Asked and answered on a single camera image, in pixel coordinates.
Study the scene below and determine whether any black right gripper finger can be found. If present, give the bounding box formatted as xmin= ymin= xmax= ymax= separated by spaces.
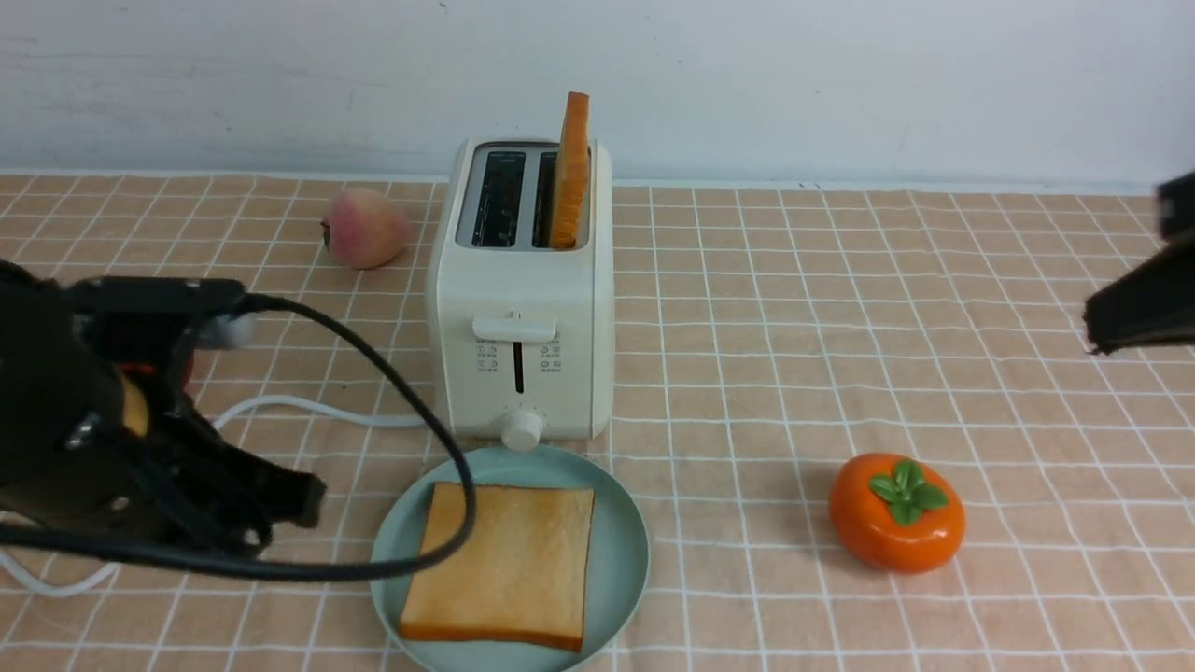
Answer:
xmin=1083 ymin=243 xmax=1194 ymax=356

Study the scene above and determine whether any orange persimmon with green leaves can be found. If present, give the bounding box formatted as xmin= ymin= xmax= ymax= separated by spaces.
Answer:
xmin=827 ymin=454 xmax=967 ymax=575

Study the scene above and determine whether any light blue round plate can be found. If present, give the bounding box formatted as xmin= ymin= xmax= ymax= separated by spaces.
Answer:
xmin=370 ymin=446 xmax=652 ymax=671

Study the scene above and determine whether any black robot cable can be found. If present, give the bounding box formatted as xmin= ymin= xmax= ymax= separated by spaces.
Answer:
xmin=0 ymin=294 xmax=478 ymax=582

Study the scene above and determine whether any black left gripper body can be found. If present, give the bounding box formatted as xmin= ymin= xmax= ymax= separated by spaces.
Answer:
xmin=4 ymin=262 xmax=202 ymax=552

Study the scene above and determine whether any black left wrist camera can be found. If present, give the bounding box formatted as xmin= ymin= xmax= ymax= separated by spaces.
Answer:
xmin=65 ymin=275 xmax=256 ymax=358

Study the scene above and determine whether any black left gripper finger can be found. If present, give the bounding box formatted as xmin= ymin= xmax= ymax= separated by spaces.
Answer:
xmin=176 ymin=410 xmax=326 ymax=552

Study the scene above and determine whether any peach checkered tablecloth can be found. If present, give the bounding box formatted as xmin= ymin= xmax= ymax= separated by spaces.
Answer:
xmin=1 ymin=175 xmax=1194 ymax=671

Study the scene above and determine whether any white two-slot toaster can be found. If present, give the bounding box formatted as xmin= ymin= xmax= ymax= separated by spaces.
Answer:
xmin=424 ymin=139 xmax=614 ymax=450

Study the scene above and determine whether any white toaster power cord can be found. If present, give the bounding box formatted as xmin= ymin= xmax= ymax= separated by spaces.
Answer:
xmin=0 ymin=395 xmax=436 ymax=598

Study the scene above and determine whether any pink peach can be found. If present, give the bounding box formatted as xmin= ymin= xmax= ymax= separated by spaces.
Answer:
xmin=321 ymin=187 xmax=413 ymax=271

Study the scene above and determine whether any toasted bread slice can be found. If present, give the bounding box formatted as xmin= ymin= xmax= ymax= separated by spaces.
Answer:
xmin=549 ymin=91 xmax=590 ymax=248
xmin=398 ymin=484 xmax=595 ymax=653

